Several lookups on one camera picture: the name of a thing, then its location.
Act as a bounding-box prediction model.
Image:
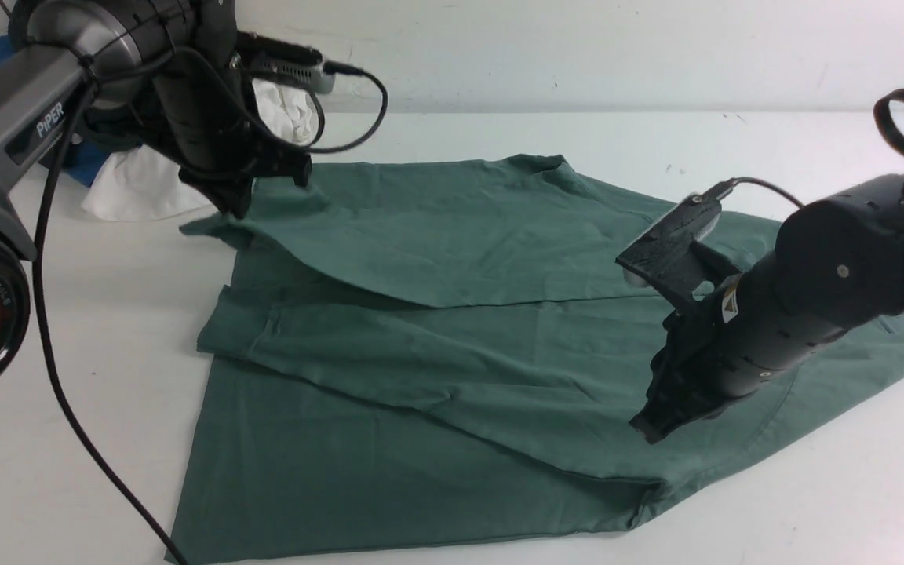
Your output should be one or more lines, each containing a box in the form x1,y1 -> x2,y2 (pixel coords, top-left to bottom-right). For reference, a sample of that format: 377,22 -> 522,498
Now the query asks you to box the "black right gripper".
630,310 -> 751,446

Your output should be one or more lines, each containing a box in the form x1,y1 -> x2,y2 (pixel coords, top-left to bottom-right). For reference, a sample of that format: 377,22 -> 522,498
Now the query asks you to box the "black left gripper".
153,1 -> 312,218

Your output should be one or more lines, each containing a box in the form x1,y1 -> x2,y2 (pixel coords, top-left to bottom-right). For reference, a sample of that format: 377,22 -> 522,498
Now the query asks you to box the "green long sleeve shirt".
172,155 -> 904,564

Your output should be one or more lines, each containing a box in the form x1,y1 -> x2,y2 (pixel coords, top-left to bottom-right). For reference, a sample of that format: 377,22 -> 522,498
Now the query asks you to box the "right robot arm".
616,175 -> 904,444

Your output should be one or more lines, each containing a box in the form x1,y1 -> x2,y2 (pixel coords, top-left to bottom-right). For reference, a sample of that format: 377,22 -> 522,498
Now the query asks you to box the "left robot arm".
0,1 -> 312,375

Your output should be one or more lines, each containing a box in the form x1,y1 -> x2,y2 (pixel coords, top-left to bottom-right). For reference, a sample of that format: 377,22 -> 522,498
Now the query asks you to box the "white crumpled shirt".
82,80 -> 323,222

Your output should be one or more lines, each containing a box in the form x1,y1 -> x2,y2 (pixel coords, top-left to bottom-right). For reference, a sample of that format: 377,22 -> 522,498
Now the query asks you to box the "black crumpled garment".
8,1 -> 196,151

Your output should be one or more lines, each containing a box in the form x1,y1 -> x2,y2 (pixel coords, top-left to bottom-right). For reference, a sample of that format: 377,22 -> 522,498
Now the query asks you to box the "blue crumpled garment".
0,35 -> 111,188

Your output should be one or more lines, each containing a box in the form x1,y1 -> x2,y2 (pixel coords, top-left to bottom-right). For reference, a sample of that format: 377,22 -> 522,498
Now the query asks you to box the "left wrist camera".
236,32 -> 336,94

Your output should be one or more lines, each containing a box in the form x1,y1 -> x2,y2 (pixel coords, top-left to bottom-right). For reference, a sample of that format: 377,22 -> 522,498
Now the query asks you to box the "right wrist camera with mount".
616,181 -> 742,315

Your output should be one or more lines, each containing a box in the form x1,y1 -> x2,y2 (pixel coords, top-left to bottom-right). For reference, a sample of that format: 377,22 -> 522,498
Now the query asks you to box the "left black camera cable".
32,59 -> 388,565

